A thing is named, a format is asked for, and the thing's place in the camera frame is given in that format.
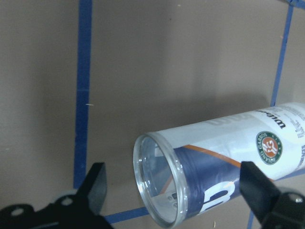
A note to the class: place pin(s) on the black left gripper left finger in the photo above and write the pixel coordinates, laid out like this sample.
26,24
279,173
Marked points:
94,187

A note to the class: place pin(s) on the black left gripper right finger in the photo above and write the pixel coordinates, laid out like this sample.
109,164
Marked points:
259,192

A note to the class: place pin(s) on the tennis ball can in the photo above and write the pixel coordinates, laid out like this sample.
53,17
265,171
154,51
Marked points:
185,171

